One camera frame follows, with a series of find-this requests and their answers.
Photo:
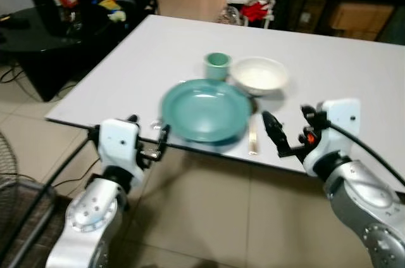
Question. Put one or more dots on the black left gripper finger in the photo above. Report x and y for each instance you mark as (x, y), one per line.
(164, 138)
(132, 119)

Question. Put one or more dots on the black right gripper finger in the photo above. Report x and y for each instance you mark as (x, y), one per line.
(310, 118)
(274, 132)

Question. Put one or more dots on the red cloth item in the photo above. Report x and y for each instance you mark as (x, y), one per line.
(255, 10)

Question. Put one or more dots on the brown cardboard box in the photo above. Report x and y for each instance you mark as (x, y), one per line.
(354, 18)

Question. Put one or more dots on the light wooden chopsticks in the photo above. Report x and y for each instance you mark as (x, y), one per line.
(253, 136)

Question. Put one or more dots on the white bowl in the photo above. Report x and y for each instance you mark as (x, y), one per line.
(258, 75)

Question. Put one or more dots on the black glass side table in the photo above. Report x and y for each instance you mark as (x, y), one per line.
(44, 43)

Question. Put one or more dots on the teal round plate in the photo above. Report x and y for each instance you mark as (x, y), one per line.
(205, 111)

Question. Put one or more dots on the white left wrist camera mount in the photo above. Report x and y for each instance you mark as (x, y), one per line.
(119, 144)

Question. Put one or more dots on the red and yellow toy pile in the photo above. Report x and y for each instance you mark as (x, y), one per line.
(112, 0)

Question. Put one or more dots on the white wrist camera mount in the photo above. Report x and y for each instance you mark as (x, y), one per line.
(340, 122)
(119, 144)

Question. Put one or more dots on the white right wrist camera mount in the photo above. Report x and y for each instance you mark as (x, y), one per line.
(340, 122)

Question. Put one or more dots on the teal cup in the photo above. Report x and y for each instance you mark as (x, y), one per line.
(216, 66)

